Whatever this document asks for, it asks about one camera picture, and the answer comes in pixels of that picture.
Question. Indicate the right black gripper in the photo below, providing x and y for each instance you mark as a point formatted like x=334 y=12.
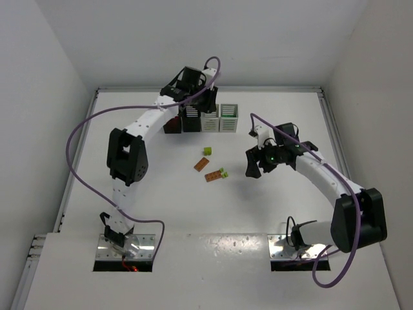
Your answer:
x=258 y=158

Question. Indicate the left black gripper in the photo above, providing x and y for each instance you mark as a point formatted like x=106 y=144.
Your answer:
x=208 y=99

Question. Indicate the lime small lego brick top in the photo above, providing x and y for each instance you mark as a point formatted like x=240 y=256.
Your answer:
x=207 y=151

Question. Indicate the brown lego brick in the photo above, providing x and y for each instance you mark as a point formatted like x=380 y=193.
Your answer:
x=212 y=176
x=201 y=164

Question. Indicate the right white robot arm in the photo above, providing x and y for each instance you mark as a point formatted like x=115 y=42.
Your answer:
x=356 y=211

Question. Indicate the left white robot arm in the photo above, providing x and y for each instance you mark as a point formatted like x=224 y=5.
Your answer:
x=127 y=158

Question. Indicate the black slotted container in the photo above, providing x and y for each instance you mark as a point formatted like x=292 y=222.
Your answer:
x=173 y=126
x=191 y=119

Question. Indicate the white slotted container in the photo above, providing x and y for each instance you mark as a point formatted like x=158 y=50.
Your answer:
x=228 y=117
x=210 y=121

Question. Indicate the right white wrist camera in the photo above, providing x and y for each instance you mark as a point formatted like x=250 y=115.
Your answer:
x=260 y=133

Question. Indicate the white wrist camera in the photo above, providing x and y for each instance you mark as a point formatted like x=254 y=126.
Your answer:
x=260 y=133
x=208 y=74

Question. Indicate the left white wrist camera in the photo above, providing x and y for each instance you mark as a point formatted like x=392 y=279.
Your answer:
x=208 y=74

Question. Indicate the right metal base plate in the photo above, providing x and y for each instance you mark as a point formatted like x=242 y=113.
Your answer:
x=281 y=249

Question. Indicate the metal base plate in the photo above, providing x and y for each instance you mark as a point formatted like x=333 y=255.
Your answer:
x=139 y=247
x=281 y=249

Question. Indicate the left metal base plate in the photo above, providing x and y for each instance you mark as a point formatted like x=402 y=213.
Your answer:
x=139 y=247

